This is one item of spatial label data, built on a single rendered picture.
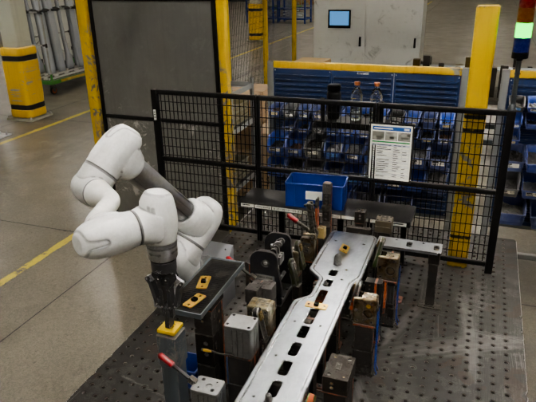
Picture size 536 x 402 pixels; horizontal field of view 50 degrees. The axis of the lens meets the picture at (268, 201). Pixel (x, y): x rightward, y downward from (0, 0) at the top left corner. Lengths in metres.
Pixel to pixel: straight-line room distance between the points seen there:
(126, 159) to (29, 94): 7.56
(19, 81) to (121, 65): 4.95
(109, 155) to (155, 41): 2.56
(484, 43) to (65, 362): 2.89
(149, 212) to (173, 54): 3.00
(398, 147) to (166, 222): 1.60
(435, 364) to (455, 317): 0.37
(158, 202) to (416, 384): 1.27
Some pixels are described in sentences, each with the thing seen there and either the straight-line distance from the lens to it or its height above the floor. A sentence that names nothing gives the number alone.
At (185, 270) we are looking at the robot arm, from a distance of 2.53.
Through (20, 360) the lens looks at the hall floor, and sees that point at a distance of 3.89.
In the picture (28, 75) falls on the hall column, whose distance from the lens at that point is 9.61.
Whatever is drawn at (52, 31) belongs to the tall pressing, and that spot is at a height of 1.07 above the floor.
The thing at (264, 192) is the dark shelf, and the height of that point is 1.03.
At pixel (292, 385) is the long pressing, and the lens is 1.83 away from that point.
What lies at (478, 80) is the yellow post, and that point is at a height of 1.67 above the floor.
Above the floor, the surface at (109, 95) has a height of 1.22.
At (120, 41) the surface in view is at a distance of 4.76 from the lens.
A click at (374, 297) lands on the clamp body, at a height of 1.05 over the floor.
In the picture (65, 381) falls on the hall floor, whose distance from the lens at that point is 3.62.
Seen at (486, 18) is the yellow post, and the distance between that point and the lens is 2.83.
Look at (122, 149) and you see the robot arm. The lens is 2.11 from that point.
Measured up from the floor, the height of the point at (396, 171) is 1.20.
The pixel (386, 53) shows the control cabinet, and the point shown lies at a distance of 8.90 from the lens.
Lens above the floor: 2.19
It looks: 22 degrees down
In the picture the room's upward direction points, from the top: 1 degrees counter-clockwise
